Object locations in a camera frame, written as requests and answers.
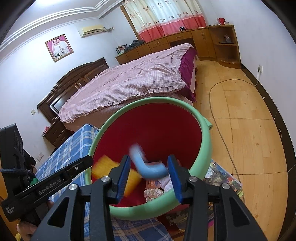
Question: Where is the black floor cable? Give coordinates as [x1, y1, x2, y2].
[209, 69, 262, 186]

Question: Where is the wall power socket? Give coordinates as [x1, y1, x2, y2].
[37, 152, 44, 162]

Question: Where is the red box on cabinet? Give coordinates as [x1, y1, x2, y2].
[217, 18, 225, 25]

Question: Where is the long wooden cabinet desk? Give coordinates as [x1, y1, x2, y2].
[115, 24, 241, 69]

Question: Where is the white tissue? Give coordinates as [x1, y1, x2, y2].
[144, 188, 164, 202]

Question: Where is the wall air conditioner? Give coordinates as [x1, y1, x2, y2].
[78, 25, 114, 38]

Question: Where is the pink bedspread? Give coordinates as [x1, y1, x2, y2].
[58, 43, 197, 123]

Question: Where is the dark wooden bed frame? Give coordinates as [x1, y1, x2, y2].
[36, 57, 200, 133]

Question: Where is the orange snack packet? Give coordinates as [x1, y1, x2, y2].
[145, 180, 161, 189]

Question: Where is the shelf ornament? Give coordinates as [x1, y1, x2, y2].
[224, 35, 232, 44]

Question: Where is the dark clothes pile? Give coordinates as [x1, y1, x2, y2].
[124, 40, 145, 52]

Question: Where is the person's left hand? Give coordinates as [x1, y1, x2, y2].
[16, 200, 55, 241]

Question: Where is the black hanging jacket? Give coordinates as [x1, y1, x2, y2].
[23, 150, 36, 171]

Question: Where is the photo frame on cabinet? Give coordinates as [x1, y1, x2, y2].
[116, 45, 128, 55]

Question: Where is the red bin green rim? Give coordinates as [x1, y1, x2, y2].
[89, 97, 212, 220]

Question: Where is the light blue curved tube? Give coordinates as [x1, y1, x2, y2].
[129, 144, 168, 180]

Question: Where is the blue plaid tablecloth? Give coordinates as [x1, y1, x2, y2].
[35, 123, 173, 241]

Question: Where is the framed wedding photo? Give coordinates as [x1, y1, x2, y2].
[45, 34, 74, 62]

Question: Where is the dark wooden nightstand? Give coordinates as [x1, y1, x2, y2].
[43, 118, 73, 148]

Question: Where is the cream and red curtain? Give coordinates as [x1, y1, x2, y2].
[123, 0, 207, 42]

